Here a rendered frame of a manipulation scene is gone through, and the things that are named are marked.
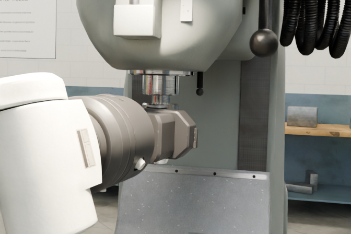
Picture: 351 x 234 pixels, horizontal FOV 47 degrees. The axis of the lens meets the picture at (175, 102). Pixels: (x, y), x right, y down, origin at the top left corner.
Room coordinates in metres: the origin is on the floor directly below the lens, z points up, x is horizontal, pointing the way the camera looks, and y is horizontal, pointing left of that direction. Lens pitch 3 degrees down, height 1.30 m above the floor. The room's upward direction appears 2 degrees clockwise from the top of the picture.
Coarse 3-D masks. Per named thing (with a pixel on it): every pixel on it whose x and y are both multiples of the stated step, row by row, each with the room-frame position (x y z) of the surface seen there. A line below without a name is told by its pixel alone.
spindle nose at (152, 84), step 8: (144, 80) 0.51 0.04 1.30; (152, 80) 0.50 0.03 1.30; (160, 80) 0.50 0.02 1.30; (168, 80) 0.50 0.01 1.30; (176, 80) 0.51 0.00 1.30; (144, 88) 0.51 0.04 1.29; (152, 88) 0.50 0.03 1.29; (160, 88) 0.50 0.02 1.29; (168, 88) 0.50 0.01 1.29; (176, 88) 0.51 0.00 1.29
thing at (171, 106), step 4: (144, 104) 0.51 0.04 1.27; (148, 104) 0.50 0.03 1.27; (152, 104) 0.50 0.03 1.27; (156, 104) 0.50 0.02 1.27; (160, 104) 0.50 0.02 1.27; (164, 104) 0.50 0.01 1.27; (168, 104) 0.50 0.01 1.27; (172, 104) 0.51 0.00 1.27; (176, 104) 0.51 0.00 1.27; (152, 108) 0.50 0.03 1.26; (156, 108) 0.50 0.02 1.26; (160, 108) 0.50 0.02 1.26; (164, 108) 0.50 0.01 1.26; (168, 108) 0.50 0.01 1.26; (172, 108) 0.50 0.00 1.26; (176, 108) 0.51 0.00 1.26
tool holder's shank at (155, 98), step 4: (152, 96) 0.52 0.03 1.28; (156, 96) 0.51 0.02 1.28; (160, 96) 0.51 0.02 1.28; (164, 96) 0.51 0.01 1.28; (168, 96) 0.52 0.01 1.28; (152, 100) 0.52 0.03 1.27; (156, 100) 0.51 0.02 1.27; (160, 100) 0.51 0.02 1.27; (164, 100) 0.51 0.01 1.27; (168, 100) 0.52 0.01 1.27
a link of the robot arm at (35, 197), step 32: (96, 96) 0.37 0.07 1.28; (0, 128) 0.28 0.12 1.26; (32, 128) 0.28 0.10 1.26; (64, 128) 0.30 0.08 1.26; (96, 128) 0.34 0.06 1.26; (128, 128) 0.36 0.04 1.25; (0, 160) 0.28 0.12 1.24; (32, 160) 0.28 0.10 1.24; (64, 160) 0.29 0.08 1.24; (96, 160) 0.32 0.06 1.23; (128, 160) 0.36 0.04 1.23; (0, 192) 0.28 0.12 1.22; (32, 192) 0.27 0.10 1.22; (64, 192) 0.28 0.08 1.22; (32, 224) 0.27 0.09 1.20; (64, 224) 0.27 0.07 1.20
